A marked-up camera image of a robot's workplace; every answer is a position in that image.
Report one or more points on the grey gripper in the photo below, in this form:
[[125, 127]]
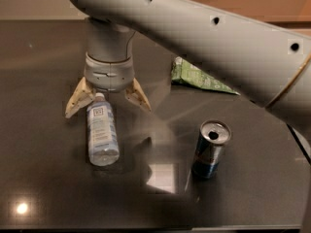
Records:
[[108, 75]]

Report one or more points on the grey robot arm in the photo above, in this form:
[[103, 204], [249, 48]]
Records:
[[269, 65]]

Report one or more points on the blue plastic bottle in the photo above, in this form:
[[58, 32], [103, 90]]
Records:
[[103, 148]]

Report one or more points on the green snack bag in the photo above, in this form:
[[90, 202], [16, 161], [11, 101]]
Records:
[[185, 73]]

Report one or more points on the blue silver drink can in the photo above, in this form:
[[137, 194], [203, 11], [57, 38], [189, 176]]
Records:
[[213, 137]]

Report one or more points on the grey side table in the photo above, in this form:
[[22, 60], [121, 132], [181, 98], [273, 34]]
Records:
[[299, 143]]

